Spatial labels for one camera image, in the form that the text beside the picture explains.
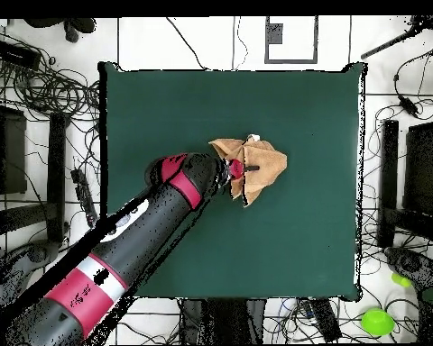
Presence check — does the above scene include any dark grey square box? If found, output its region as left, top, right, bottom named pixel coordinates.
left=267, top=23, right=285, bottom=45

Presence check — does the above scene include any small black cable adapter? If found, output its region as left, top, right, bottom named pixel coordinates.
left=398, top=95, right=419, bottom=118

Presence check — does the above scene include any small bright green object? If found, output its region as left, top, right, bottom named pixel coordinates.
left=391, top=272, right=412, bottom=288

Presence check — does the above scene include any large bright green ball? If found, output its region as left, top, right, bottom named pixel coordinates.
left=360, top=307, right=395, bottom=337

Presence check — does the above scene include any black rectangular box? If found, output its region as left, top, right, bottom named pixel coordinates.
left=308, top=298, right=343, bottom=343

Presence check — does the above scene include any grey rectangular frame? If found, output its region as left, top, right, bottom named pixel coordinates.
left=263, top=15, right=319, bottom=65

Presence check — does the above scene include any dark grey round-headed stand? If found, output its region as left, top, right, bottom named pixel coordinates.
left=0, top=240, right=61, bottom=311
left=383, top=246, right=433, bottom=293

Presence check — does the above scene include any black stand frame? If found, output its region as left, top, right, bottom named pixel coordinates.
left=180, top=297, right=267, bottom=345

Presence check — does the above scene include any dark green table cloth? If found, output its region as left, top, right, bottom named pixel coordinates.
left=97, top=60, right=367, bottom=303

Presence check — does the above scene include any black cable tangle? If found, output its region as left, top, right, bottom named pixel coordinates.
left=0, top=28, right=101, bottom=123

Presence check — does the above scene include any black power adapter box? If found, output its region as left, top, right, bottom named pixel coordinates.
left=0, top=39, right=41, bottom=70

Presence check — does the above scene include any black stand beam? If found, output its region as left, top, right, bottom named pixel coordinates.
left=45, top=112, right=68, bottom=243
left=377, top=119, right=401, bottom=249

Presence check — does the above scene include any black flat panel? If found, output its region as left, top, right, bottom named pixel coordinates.
left=0, top=104, right=28, bottom=196
left=402, top=120, right=433, bottom=217

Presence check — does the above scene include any black tripod leg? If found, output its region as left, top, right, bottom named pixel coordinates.
left=360, top=15, right=433, bottom=60

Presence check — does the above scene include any black office chair base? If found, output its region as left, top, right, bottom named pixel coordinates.
left=23, top=17, right=97, bottom=44

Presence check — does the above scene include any orange-tan terry towel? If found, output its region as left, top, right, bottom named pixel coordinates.
left=207, top=133, right=289, bottom=208

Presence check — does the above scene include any black power strip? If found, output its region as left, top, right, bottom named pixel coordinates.
left=70, top=168, right=99, bottom=229

